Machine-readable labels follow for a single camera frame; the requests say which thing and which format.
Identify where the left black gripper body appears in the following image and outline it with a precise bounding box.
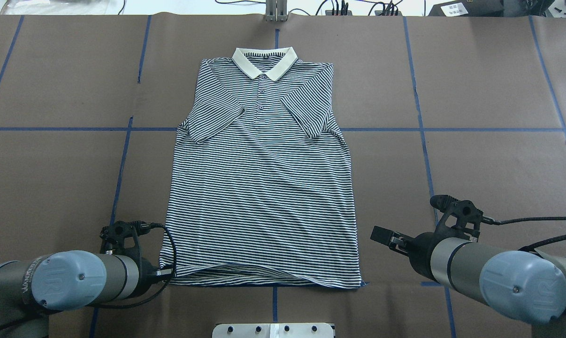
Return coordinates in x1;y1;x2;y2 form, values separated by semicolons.
138;258;171;296

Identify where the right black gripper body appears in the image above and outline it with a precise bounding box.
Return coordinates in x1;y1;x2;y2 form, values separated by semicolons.
404;232;436;282

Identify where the blue white striped polo shirt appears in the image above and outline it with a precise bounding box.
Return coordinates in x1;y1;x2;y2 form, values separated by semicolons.
159;47;365;289

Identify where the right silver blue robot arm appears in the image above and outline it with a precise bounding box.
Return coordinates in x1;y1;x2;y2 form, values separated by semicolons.
370;226;566;326

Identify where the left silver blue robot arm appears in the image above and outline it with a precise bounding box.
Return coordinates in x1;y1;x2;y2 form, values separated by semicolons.
0;250;174;338

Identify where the black power strip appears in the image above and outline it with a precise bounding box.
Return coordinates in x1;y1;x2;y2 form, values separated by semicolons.
320;6;403;17

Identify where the black box with label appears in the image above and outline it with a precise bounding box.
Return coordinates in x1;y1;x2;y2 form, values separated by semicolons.
427;0;504;17

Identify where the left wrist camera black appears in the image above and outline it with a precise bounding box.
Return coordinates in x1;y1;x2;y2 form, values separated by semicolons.
100;221;151;259

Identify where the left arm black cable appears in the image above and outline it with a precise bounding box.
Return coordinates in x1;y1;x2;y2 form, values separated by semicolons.
88;223;177;309

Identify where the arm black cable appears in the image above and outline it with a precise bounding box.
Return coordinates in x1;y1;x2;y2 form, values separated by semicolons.
88;223;177;309
480;216;566;252

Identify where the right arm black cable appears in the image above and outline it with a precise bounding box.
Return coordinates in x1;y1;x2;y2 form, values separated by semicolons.
480;216;566;252

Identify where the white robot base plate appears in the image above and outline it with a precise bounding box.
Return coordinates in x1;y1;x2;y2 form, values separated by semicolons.
212;323;336;338

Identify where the aluminium frame post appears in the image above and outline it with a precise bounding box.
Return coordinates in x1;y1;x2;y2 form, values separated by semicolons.
264;0;289;22

